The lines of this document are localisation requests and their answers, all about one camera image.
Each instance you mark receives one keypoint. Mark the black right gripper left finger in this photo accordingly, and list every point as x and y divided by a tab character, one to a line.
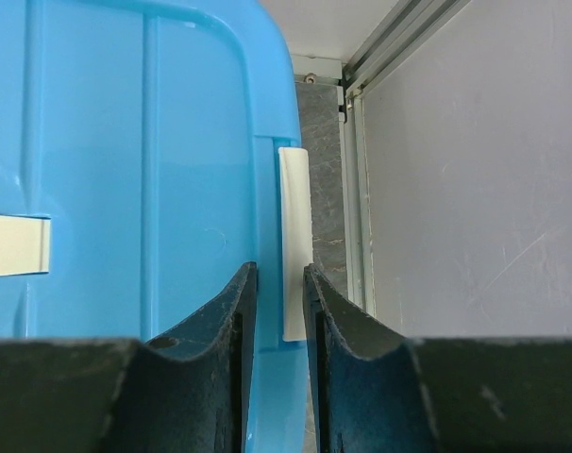
186	390

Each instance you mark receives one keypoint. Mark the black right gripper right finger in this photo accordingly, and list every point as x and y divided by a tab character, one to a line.
375	390

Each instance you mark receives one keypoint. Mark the light blue plastic lid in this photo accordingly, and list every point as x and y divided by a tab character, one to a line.
147	133

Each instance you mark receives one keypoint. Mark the white plastic tub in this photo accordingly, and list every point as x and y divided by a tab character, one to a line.
296	225

